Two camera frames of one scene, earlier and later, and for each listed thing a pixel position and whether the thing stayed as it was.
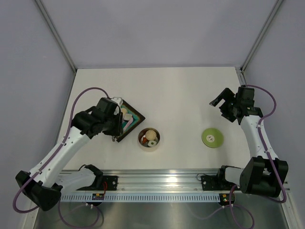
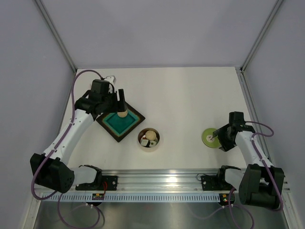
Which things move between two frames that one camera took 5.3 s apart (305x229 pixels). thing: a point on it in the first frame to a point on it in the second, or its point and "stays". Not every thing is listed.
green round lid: [212, 138] stays
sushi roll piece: [152, 143] stays
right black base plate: [213, 182] stays
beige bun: [150, 135] stays
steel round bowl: [149, 139] stays
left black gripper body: [113, 125] to [110, 102]
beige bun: [124, 111] stays
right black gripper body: [228, 109] to [227, 142]
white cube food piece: [127, 117] to [144, 142]
